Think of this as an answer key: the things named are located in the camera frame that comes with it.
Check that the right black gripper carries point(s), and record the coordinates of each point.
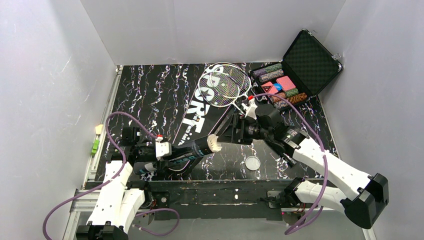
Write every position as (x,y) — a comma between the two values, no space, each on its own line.
(237,129)

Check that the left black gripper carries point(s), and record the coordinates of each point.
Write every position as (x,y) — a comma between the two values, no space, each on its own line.
(174,153)

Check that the black shuttlecock tube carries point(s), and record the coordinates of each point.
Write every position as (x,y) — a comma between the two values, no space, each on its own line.
(189,151)

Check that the clear tube lid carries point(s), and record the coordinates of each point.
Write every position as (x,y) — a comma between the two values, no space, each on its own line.
(252,163)

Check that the white feather shuttlecock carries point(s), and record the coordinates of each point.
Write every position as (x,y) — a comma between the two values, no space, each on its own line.
(213,145)

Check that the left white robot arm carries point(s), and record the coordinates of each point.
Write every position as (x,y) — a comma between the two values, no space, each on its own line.
(117,204)

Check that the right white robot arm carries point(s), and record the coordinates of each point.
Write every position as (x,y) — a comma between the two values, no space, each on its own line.
(360,196)

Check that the white badminton racket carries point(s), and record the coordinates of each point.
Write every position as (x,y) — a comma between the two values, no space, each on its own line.
(239,75)
(219,90)

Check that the black poker chip case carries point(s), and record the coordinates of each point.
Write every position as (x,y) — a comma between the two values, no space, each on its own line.
(304,71)

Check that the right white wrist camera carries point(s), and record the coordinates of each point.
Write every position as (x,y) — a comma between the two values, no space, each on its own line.
(250,106)

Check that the green clip on rail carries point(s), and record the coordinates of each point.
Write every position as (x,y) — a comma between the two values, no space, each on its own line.
(95,147)

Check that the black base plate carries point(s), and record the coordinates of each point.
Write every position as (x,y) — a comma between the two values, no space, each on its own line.
(218,199)

